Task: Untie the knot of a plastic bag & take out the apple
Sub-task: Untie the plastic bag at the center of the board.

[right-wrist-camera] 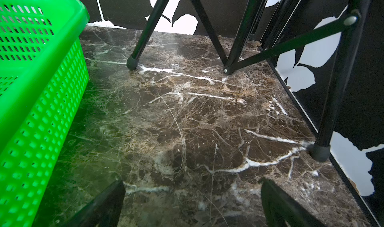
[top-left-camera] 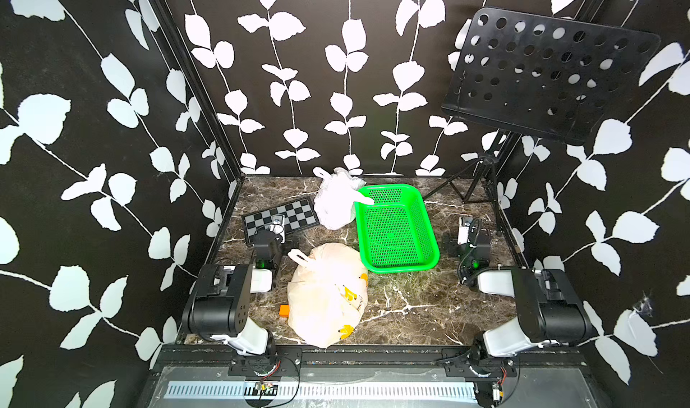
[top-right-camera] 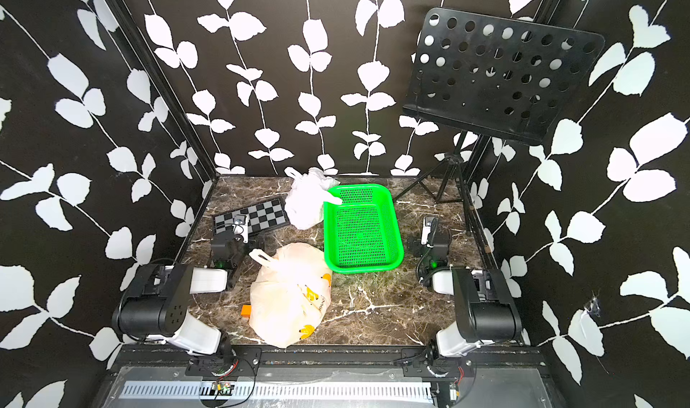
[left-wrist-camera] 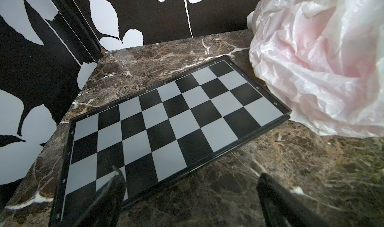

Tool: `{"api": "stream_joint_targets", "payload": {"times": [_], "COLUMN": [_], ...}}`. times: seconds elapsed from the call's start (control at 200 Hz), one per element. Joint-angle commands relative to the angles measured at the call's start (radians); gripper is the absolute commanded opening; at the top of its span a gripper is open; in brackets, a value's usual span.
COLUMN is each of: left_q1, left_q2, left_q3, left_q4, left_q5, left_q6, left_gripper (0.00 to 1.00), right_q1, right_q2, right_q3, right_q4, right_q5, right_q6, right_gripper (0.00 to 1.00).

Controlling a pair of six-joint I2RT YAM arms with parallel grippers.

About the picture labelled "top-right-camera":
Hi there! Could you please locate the small orange cube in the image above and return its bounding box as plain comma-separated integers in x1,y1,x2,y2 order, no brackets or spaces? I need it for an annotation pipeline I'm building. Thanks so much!
241,305,252,318

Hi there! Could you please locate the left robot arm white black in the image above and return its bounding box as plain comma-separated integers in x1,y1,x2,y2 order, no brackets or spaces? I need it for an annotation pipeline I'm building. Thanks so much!
111,228,249,355

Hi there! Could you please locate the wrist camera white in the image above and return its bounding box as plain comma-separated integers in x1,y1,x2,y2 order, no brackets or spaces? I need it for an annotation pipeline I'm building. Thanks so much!
232,214,249,244
420,215,438,247

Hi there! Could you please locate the white slotted cable duct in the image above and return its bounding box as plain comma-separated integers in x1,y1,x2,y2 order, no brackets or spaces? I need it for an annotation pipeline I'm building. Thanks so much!
117,380,433,403

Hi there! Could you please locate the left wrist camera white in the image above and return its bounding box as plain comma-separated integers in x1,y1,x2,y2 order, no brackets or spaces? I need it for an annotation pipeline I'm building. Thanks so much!
232,214,249,244

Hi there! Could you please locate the green perforated plastic basket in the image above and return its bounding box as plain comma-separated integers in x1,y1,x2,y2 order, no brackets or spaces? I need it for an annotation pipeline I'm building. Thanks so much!
323,183,404,274

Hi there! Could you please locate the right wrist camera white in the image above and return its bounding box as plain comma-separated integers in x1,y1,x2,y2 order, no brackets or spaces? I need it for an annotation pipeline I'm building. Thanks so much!
420,215,438,247

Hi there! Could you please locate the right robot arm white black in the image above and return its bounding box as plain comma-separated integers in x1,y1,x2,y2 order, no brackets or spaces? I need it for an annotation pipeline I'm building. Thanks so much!
416,228,523,358

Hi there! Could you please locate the black perforated music stand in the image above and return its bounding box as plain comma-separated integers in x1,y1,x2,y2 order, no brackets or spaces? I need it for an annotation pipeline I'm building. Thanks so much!
392,7,606,231

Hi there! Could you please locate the white knotted plastic bag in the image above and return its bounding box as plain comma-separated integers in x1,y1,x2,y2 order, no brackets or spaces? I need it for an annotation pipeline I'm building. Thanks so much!
285,167,342,230

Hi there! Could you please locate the yellow banana print plastic bag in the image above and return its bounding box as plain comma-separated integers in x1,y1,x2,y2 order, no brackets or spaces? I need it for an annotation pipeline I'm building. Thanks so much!
249,243,332,349

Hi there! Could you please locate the black white checkerboard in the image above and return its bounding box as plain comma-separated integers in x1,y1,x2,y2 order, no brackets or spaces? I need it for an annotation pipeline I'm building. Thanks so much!
213,196,290,237

